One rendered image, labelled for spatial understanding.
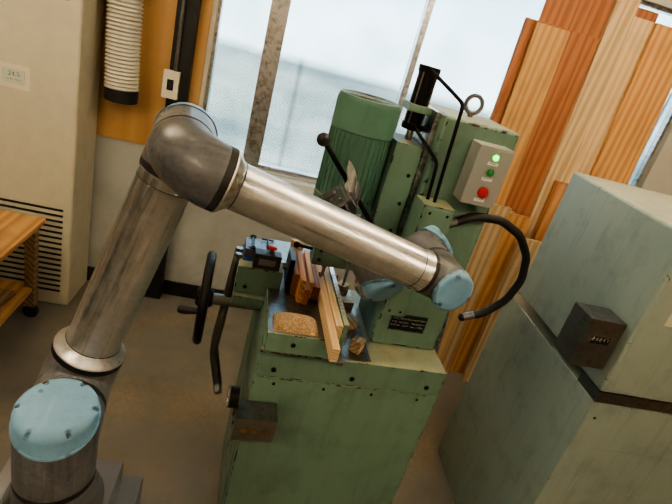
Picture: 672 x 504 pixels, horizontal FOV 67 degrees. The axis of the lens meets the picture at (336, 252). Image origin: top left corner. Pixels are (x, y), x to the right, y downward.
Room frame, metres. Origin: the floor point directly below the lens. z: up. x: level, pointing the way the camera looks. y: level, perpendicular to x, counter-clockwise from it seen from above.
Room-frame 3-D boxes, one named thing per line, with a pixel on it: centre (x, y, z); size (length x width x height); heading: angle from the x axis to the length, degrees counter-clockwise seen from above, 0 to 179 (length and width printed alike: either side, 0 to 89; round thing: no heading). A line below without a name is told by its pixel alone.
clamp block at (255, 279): (1.40, 0.22, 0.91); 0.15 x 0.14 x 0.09; 14
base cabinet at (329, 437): (1.46, -0.09, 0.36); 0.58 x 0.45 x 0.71; 104
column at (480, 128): (1.50, -0.26, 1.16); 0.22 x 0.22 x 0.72; 14
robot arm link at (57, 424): (0.72, 0.43, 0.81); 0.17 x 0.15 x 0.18; 19
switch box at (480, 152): (1.37, -0.32, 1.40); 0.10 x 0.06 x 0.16; 104
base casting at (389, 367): (1.46, -0.10, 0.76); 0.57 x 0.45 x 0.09; 104
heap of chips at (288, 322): (1.19, 0.05, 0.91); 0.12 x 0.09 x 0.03; 104
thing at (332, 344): (1.34, 0.00, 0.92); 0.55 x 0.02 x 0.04; 14
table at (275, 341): (1.42, 0.13, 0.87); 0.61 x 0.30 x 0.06; 14
